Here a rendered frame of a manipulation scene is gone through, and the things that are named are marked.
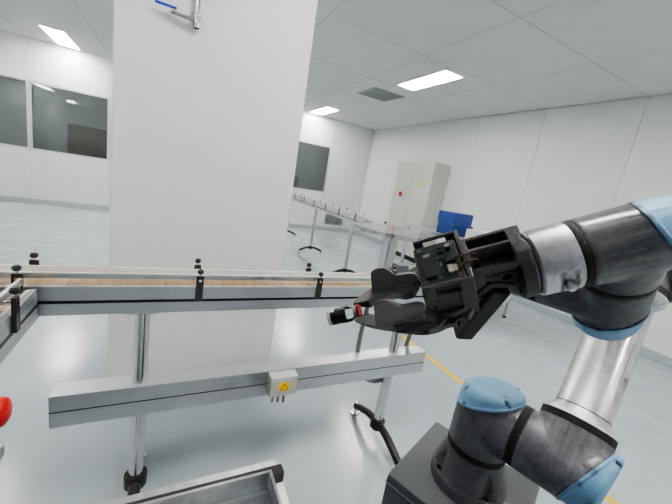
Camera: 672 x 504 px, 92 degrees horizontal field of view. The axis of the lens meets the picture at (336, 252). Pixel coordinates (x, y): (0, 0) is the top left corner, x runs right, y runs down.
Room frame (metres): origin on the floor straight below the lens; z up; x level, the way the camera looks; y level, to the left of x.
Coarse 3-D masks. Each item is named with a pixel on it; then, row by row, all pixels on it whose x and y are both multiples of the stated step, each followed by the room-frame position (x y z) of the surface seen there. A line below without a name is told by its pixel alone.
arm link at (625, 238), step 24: (600, 216) 0.35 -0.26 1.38; (624, 216) 0.33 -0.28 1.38; (648, 216) 0.32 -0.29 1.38; (600, 240) 0.33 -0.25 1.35; (624, 240) 0.32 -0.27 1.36; (648, 240) 0.31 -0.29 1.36; (600, 264) 0.32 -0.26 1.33; (624, 264) 0.32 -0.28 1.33; (648, 264) 0.32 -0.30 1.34; (600, 288) 0.36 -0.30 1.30; (624, 288) 0.34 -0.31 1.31; (648, 288) 0.34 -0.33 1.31
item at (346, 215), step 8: (296, 200) 6.77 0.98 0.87; (304, 200) 6.38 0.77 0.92; (312, 200) 6.09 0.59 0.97; (320, 208) 5.66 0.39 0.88; (328, 208) 5.39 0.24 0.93; (336, 208) 5.19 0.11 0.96; (336, 216) 5.10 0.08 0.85; (344, 216) 4.87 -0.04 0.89; (352, 216) 4.66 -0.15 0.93; (360, 216) 4.52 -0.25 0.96
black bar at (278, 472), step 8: (280, 464) 0.45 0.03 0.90; (248, 472) 0.43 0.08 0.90; (256, 472) 0.43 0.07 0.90; (272, 472) 0.44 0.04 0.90; (280, 472) 0.44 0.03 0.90; (216, 480) 0.41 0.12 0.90; (224, 480) 0.41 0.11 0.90; (280, 480) 0.44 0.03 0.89; (184, 488) 0.39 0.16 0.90; (192, 488) 0.39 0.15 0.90; (160, 496) 0.37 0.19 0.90
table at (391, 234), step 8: (360, 224) 3.84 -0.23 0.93; (368, 224) 3.98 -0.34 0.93; (376, 224) 4.13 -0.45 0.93; (384, 224) 4.30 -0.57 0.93; (368, 232) 3.55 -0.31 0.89; (376, 232) 3.51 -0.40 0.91; (384, 232) 3.48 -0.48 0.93; (392, 232) 3.58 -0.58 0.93; (400, 232) 3.71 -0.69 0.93; (408, 232) 3.84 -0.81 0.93; (416, 232) 3.99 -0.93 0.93; (384, 240) 3.85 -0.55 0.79; (392, 240) 3.81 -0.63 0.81; (408, 240) 3.45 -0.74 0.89; (416, 240) 3.48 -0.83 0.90; (384, 248) 3.83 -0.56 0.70; (392, 248) 3.82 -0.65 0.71; (384, 256) 3.82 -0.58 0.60; (392, 256) 3.83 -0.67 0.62; (384, 264) 3.81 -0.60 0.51
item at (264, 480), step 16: (240, 480) 0.40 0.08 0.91; (256, 480) 0.41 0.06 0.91; (272, 480) 0.41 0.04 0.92; (176, 496) 0.36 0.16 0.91; (192, 496) 0.37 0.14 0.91; (208, 496) 0.38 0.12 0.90; (224, 496) 0.39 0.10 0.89; (240, 496) 0.40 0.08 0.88; (256, 496) 0.41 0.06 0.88; (272, 496) 0.40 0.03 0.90
